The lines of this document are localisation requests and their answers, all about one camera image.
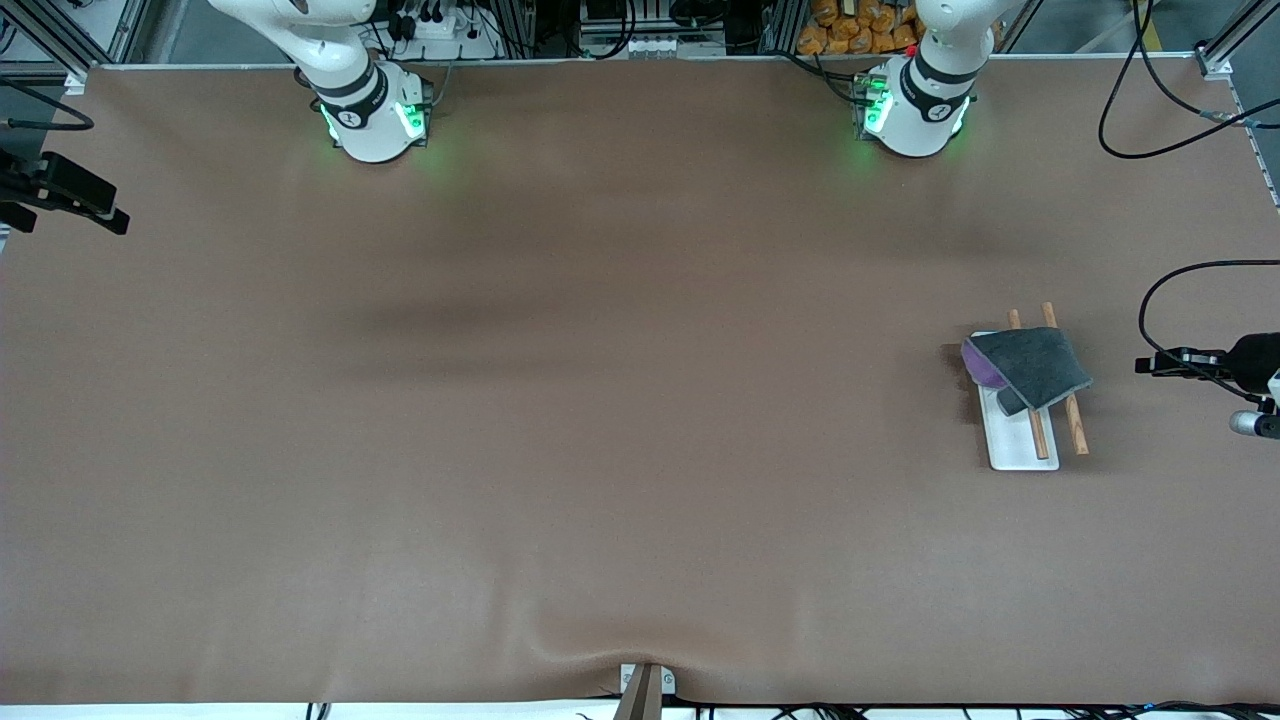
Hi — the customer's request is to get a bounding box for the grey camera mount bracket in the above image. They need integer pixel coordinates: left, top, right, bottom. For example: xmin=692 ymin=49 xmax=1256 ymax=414
xmin=612 ymin=661 xmax=678 ymax=720

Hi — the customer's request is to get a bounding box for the white power strip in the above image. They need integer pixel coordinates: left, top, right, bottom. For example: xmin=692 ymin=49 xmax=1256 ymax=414
xmin=385 ymin=0 xmax=503 ymax=62

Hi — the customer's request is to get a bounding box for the wooden rack rod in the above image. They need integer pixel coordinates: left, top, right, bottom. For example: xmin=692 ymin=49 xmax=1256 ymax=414
xmin=1041 ymin=301 xmax=1090 ymax=457
xmin=1007 ymin=309 xmax=1051 ymax=462

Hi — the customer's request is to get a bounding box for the white rack base plate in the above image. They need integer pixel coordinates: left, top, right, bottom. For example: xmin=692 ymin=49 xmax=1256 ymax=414
xmin=974 ymin=331 xmax=1061 ymax=472

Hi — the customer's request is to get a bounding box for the pile of orange objects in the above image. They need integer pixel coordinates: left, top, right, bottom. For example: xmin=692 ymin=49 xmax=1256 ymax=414
xmin=797 ymin=0 xmax=923 ymax=57

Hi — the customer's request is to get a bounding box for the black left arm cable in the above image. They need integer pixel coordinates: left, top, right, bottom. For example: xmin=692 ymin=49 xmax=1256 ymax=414
xmin=1097 ymin=0 xmax=1280 ymax=382

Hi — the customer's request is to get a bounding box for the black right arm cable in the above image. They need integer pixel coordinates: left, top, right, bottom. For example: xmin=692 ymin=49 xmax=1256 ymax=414
xmin=0 ymin=78 xmax=96 ymax=132

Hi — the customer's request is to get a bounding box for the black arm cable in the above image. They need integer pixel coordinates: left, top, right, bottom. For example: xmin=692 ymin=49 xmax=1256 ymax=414
xmin=1097 ymin=0 xmax=1280 ymax=382
xmin=0 ymin=78 xmax=96 ymax=132

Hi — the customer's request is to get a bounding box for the dark grey towel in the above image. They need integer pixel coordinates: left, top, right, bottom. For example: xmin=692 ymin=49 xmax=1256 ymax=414
xmin=961 ymin=326 xmax=1094 ymax=418

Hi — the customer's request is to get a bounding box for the aluminium frame post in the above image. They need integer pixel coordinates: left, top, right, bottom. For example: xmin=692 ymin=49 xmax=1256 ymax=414
xmin=1195 ymin=0 xmax=1280 ymax=83
xmin=0 ymin=0 xmax=153 ymax=97

